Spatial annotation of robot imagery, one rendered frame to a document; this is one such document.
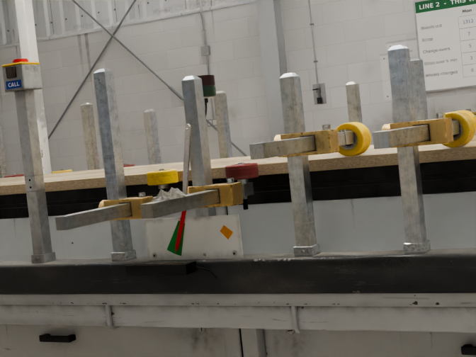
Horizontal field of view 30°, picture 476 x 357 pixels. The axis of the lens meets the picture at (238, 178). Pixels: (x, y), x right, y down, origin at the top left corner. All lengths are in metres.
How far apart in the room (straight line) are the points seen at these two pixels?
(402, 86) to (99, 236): 1.05
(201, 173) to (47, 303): 0.61
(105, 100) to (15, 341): 0.96
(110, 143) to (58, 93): 9.44
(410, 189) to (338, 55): 7.81
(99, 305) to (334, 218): 0.64
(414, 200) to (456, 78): 7.37
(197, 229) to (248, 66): 8.06
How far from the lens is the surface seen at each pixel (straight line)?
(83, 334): 2.67
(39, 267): 2.35
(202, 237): 2.07
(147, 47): 10.80
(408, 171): 1.85
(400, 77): 1.84
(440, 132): 1.81
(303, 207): 1.94
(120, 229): 2.20
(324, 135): 1.90
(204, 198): 1.97
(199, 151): 2.05
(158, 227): 2.13
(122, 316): 2.28
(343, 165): 2.12
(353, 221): 2.14
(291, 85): 1.93
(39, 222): 2.36
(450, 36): 9.23
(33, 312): 2.46
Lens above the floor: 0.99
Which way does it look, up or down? 3 degrees down
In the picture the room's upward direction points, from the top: 6 degrees counter-clockwise
